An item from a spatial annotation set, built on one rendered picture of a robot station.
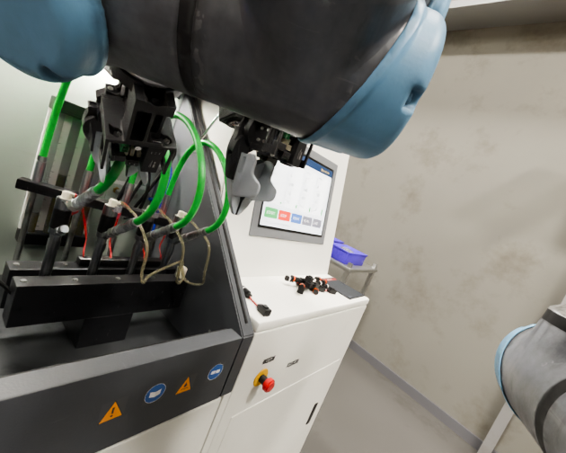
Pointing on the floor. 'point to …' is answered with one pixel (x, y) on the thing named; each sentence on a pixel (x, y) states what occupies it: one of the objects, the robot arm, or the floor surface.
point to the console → (317, 391)
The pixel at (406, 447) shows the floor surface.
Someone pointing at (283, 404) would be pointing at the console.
